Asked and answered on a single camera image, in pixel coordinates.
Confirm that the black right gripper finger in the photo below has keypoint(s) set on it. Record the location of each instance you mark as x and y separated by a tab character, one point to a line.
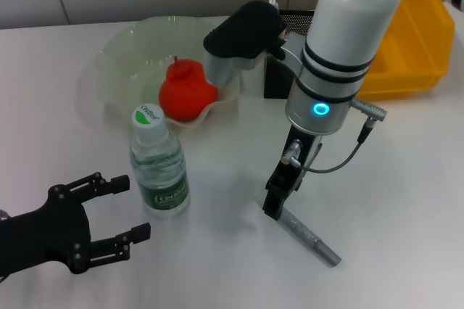
277	198

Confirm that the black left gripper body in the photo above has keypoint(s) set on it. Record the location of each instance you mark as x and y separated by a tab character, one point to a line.
50	233

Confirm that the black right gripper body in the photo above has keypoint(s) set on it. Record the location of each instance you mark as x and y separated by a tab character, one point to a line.
297	164

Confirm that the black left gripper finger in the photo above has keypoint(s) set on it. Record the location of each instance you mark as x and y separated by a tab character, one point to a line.
119	183
139	233

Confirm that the clear green-label water bottle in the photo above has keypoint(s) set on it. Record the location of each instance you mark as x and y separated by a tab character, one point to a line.
159	178

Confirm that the grey marker pen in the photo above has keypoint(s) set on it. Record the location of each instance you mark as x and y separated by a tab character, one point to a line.
308	238

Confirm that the orange fruit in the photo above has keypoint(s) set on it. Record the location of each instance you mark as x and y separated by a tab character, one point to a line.
185	91

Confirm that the green utility knife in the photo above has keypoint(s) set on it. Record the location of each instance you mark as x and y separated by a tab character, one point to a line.
273	0

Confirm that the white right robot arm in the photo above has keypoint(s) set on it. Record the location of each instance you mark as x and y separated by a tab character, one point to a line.
344	33

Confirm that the black mesh pen holder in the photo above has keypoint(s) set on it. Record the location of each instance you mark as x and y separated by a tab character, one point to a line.
277	80

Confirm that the green glass fruit plate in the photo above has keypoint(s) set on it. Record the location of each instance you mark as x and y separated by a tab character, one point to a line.
123	58

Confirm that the yellow plastic bin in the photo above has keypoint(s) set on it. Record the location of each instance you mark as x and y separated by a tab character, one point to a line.
409	66

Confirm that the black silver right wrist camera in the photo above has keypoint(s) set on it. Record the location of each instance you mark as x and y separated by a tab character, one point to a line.
246	37

